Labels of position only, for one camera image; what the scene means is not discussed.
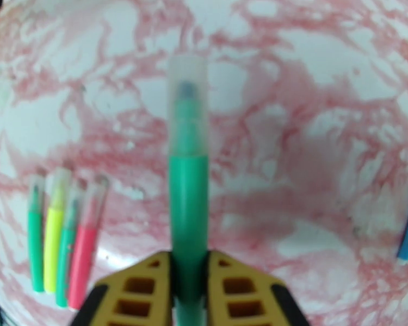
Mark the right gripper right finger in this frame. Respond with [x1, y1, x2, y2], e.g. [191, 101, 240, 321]
[205, 250, 310, 326]

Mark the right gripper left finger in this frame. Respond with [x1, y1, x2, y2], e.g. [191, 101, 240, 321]
[69, 250, 174, 326]

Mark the red marker pen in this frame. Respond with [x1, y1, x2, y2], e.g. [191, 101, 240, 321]
[67, 174, 109, 310]

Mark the green marker pen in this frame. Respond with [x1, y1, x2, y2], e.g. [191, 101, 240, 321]
[27, 168, 46, 292]
[168, 55, 210, 326]
[55, 179, 86, 308]

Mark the yellow marker pen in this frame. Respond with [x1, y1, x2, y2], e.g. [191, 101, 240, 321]
[43, 167, 72, 294]

